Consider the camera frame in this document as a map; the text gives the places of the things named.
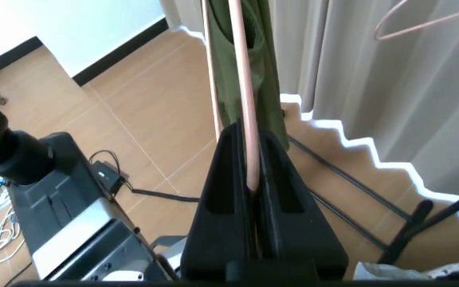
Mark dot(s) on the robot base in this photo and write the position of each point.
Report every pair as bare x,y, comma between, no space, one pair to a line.
74,235

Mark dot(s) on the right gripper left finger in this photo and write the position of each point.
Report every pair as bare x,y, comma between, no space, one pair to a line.
217,239

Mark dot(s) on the black clothes rack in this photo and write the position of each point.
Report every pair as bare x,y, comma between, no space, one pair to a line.
406,233

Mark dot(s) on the black power adapter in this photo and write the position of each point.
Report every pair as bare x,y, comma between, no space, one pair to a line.
108,175

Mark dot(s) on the pale grey garment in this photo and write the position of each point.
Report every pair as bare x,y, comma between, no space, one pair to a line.
389,273

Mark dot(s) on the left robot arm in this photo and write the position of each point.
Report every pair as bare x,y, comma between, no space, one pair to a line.
18,155

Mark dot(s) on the pink clothes hanger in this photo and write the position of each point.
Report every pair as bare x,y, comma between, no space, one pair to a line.
242,79
432,23

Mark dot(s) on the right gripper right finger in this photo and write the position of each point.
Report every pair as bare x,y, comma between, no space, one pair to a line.
293,239

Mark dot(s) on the green sleeveless shirt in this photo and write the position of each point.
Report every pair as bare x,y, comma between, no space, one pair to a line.
269,60

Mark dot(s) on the beige curtain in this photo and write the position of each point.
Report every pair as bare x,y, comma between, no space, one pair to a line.
373,99

